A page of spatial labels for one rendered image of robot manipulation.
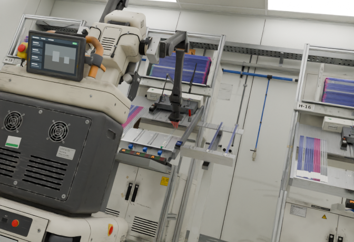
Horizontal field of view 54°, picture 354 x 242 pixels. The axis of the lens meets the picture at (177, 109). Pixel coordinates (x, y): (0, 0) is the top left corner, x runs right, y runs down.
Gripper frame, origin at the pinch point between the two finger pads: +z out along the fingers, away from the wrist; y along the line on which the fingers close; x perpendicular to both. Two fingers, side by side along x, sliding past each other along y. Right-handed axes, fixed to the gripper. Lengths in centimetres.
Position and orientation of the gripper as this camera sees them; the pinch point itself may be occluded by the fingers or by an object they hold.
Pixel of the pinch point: (175, 127)
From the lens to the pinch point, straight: 262.0
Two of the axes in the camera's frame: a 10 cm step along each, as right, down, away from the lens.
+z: 0.0, 8.7, 4.9
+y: -9.4, -1.6, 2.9
